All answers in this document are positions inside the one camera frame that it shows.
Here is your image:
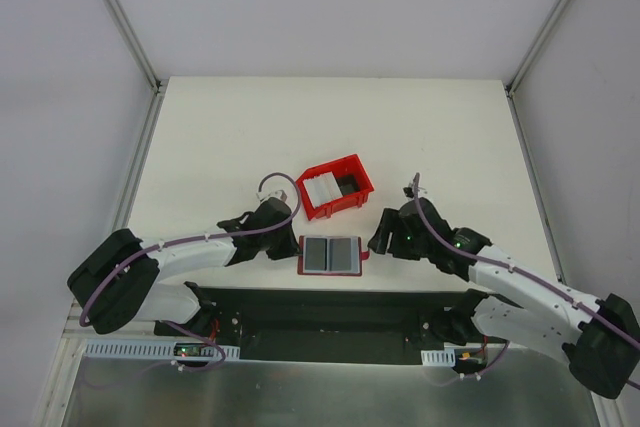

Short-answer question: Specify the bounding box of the red leather card holder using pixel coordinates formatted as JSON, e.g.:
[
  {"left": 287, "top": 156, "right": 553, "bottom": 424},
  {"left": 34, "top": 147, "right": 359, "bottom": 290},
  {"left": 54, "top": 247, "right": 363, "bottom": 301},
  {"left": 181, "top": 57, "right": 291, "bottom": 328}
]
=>
[{"left": 297, "top": 236, "right": 370, "bottom": 277}]

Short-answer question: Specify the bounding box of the red plastic bin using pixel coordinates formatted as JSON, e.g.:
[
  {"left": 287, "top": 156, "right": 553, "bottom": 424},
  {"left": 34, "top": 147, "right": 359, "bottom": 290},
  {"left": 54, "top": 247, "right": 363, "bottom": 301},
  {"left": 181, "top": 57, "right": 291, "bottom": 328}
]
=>
[{"left": 296, "top": 154, "right": 374, "bottom": 221}]

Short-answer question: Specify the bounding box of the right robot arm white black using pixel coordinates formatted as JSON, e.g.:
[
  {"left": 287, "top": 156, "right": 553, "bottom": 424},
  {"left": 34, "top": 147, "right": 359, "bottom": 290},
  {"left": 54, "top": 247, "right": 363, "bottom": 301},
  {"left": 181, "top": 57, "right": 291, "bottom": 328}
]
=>
[{"left": 368, "top": 197, "right": 639, "bottom": 399}]

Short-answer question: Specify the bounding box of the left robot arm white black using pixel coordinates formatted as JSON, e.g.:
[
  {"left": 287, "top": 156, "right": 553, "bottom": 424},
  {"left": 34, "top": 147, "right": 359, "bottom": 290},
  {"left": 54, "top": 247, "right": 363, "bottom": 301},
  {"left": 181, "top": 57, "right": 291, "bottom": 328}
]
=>
[{"left": 67, "top": 197, "right": 300, "bottom": 338}]

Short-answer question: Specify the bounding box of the white card stack in bin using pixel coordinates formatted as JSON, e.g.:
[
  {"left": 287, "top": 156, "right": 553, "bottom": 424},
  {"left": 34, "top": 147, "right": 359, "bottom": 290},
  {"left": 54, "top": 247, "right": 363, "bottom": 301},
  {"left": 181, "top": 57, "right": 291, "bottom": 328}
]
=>
[{"left": 303, "top": 172, "right": 343, "bottom": 208}]

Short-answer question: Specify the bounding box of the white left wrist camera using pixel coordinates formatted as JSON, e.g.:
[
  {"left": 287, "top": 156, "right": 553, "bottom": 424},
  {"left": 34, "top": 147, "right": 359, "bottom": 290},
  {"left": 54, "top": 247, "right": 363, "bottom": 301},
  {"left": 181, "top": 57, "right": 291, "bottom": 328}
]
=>
[{"left": 256, "top": 189, "right": 287, "bottom": 203}]

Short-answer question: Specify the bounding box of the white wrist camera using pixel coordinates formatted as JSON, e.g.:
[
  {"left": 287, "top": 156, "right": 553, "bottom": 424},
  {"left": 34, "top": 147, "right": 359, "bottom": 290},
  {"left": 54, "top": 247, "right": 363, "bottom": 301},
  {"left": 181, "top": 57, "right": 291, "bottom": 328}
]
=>
[
  {"left": 256, "top": 189, "right": 287, "bottom": 203},
  {"left": 403, "top": 185, "right": 428, "bottom": 198}
]

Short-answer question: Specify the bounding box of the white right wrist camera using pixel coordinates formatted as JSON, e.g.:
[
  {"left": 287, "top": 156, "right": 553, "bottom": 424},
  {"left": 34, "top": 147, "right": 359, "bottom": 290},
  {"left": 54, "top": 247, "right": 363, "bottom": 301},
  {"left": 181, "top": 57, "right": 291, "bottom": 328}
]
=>
[{"left": 403, "top": 185, "right": 428, "bottom": 198}]

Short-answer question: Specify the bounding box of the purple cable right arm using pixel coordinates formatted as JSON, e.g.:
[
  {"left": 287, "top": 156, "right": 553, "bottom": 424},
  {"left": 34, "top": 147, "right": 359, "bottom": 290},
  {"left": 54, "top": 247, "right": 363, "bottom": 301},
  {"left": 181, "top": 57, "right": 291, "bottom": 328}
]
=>
[{"left": 412, "top": 172, "right": 640, "bottom": 391}]

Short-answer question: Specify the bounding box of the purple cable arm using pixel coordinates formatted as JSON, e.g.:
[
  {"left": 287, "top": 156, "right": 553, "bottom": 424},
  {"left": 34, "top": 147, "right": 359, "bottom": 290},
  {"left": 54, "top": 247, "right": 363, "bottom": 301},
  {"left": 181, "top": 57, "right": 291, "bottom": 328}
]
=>
[
  {"left": 79, "top": 173, "right": 301, "bottom": 374},
  {"left": 412, "top": 172, "right": 640, "bottom": 391}
]

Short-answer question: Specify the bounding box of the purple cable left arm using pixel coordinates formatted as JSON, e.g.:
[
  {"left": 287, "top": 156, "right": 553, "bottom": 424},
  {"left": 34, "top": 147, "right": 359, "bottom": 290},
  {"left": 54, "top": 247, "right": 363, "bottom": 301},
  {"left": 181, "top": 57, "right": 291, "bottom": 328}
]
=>
[{"left": 79, "top": 173, "right": 301, "bottom": 374}]

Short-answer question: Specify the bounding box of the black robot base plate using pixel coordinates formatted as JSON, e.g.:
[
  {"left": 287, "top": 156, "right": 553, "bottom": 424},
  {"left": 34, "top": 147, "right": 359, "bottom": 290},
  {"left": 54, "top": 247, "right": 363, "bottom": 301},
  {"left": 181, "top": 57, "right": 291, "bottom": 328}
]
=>
[{"left": 153, "top": 286, "right": 519, "bottom": 366}]

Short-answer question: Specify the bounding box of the white slotted cable duct right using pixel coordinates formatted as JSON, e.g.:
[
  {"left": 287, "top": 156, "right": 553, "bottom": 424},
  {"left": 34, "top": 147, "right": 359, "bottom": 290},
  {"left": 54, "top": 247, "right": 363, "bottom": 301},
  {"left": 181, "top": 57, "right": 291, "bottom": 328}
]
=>
[{"left": 420, "top": 348, "right": 456, "bottom": 368}]

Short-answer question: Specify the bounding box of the white slotted cable duct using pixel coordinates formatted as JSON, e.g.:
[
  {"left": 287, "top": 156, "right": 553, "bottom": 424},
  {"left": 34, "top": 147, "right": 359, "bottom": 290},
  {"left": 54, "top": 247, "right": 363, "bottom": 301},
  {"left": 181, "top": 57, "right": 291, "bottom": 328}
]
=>
[
  {"left": 84, "top": 339, "right": 240, "bottom": 362},
  {"left": 420, "top": 348, "right": 456, "bottom": 368}
]

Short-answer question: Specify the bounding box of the aluminium side rail right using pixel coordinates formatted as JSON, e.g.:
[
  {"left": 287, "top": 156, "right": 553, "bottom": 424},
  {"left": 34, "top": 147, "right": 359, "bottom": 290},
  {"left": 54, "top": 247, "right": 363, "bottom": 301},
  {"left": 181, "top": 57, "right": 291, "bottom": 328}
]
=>
[{"left": 504, "top": 89, "right": 571, "bottom": 294}]

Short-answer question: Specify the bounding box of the aluminium side rail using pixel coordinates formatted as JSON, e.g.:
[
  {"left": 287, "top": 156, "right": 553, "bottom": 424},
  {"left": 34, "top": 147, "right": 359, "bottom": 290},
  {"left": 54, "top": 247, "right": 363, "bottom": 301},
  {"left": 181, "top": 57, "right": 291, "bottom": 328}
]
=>
[
  {"left": 504, "top": 89, "right": 571, "bottom": 294},
  {"left": 105, "top": 79, "right": 169, "bottom": 237}
]

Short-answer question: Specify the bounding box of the aluminium side rail left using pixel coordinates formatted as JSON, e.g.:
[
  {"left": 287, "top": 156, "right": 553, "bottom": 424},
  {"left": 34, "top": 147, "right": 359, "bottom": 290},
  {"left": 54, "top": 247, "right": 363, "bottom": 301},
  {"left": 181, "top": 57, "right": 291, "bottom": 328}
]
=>
[{"left": 105, "top": 79, "right": 169, "bottom": 237}]

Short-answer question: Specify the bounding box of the white slotted cable duct left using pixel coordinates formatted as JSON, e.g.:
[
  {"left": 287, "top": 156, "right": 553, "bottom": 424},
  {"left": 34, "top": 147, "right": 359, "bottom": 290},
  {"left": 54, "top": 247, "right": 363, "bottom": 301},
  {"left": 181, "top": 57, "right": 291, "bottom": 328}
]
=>
[{"left": 84, "top": 339, "right": 240, "bottom": 362}]

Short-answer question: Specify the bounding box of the aluminium frame post left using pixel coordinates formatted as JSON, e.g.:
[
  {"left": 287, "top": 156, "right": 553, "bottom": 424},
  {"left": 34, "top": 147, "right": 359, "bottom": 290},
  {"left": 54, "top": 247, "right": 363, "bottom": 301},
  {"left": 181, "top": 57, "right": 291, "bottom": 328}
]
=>
[{"left": 102, "top": 0, "right": 163, "bottom": 93}]

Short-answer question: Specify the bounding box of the aluminium frame post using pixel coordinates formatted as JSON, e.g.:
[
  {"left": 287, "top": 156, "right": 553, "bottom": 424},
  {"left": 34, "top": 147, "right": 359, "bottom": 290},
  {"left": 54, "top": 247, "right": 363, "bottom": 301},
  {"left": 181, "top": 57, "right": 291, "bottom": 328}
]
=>
[
  {"left": 505, "top": 0, "right": 574, "bottom": 98},
  {"left": 102, "top": 0, "right": 163, "bottom": 93}
]

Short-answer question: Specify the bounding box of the aluminium frame post right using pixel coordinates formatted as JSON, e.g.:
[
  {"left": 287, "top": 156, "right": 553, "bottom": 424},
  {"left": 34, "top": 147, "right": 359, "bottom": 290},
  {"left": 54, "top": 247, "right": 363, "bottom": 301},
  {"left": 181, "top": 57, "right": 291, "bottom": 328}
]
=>
[{"left": 505, "top": 0, "right": 574, "bottom": 98}]

